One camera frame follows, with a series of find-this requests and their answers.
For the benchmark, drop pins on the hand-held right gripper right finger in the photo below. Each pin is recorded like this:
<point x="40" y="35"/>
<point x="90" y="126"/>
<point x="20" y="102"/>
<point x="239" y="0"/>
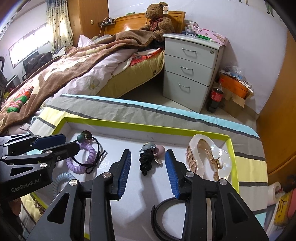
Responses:
<point x="172" y="175"/>

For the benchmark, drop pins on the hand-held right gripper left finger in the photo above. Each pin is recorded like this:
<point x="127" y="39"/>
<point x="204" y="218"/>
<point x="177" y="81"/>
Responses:
<point x="122" y="175"/>

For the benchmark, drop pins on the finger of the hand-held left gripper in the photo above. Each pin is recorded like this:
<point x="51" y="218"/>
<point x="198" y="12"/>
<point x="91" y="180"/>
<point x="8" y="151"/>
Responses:
<point x="49" y="141"/>
<point x="64" y="149"/>

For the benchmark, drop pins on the large beige hair claw clip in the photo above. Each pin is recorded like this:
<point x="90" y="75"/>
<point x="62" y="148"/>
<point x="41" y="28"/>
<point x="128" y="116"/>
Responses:
<point x="198" y="141"/>

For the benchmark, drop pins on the black headband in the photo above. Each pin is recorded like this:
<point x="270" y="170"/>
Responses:
<point x="153" y="215"/>

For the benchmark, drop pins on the shallow green cardboard box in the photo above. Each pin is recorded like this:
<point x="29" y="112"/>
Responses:
<point x="138" y="127"/>

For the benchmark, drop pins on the person's left hand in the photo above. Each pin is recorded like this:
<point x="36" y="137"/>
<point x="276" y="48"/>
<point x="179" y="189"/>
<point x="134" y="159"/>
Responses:
<point x="15" y="208"/>

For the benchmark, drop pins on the bronze ornate hair clip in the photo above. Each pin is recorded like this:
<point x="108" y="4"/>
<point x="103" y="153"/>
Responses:
<point x="38" y="206"/>

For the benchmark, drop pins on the striped bedsheet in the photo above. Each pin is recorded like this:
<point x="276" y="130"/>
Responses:
<point x="161" y="111"/>

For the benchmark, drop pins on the black chair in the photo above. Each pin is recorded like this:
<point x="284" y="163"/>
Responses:
<point x="37" y="62"/>

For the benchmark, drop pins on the brown patterned blanket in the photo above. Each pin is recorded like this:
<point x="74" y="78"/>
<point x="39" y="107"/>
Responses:
<point x="69" y="62"/>

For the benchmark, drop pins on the pale lilac duvet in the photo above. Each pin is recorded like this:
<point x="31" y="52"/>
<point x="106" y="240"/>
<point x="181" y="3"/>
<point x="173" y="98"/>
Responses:
<point x="101" y="71"/>

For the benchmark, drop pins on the cola bottle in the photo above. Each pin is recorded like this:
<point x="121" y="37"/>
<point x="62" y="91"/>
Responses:
<point x="216" y="95"/>

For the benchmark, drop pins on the brown cardboard box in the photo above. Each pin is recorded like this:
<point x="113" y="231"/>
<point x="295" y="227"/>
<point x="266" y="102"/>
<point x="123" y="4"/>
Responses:
<point x="238" y="102"/>

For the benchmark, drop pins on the window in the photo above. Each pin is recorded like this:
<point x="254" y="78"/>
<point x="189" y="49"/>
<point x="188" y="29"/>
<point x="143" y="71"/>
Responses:
<point x="27" y="44"/>

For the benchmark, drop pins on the yellow mattress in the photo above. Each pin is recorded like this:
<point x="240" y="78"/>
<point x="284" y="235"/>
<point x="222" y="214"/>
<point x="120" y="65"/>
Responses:
<point x="138" y="76"/>

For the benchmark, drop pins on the white drawer nightstand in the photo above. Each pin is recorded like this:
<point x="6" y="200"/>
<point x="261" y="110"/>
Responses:
<point x="189" y="76"/>

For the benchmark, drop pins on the white paper roll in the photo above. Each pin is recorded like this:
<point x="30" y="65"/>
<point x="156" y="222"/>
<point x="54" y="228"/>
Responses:
<point x="272" y="194"/>

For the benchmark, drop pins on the orange storage box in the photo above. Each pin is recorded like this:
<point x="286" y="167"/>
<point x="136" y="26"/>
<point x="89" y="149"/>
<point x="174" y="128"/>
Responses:
<point x="232" y="87"/>

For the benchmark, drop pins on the dotted curtain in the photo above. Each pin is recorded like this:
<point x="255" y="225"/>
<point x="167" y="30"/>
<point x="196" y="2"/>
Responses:
<point x="60" y="25"/>

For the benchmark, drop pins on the yellow tin can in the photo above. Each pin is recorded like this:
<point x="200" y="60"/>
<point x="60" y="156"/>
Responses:
<point x="283" y="208"/>

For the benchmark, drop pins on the clear plastic bags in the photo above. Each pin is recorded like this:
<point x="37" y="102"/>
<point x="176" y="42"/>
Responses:
<point x="235" y="71"/>

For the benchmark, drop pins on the large wooden wardrobe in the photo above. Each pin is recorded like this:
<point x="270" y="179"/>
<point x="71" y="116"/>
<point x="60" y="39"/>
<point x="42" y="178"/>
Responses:
<point x="279" y="115"/>

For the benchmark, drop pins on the tall wooden cabinet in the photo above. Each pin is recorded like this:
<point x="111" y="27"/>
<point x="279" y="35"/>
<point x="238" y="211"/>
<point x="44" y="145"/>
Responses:
<point x="85" y="18"/>

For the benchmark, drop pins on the power strip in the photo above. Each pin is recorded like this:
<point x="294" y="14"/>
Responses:
<point x="106" y="22"/>

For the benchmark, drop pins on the wooden headboard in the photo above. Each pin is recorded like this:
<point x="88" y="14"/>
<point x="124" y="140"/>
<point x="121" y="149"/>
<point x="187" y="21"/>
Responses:
<point x="129" y="23"/>

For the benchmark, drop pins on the pink floral tissue box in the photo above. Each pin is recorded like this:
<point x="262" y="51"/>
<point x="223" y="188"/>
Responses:
<point x="214" y="37"/>

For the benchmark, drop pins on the clear glass cup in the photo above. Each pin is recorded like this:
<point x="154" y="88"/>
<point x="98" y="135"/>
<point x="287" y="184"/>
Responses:
<point x="191" y="27"/>

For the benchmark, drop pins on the brown teddy bear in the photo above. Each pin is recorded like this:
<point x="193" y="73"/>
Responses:
<point x="159" y="20"/>

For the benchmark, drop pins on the cartoon wall sticker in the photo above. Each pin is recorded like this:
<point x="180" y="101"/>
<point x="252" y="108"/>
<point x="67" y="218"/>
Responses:
<point x="269" y="8"/>

